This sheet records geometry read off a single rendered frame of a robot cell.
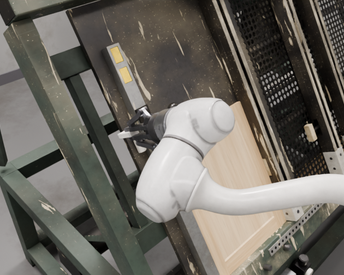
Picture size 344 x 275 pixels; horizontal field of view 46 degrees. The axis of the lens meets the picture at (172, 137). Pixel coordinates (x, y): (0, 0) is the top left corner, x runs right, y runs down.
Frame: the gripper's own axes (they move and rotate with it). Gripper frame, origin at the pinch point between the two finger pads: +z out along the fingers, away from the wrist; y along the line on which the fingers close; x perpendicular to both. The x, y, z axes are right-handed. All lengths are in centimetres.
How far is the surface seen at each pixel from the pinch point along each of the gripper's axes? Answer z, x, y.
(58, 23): 324, 154, -92
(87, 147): 10.4, -8.7, -0.4
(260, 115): 10, 65, 21
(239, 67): 8, 62, -1
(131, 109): 13.0, 12.0, -4.5
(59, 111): 10.4, -11.9, -13.6
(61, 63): 18.9, -0.9, -26.8
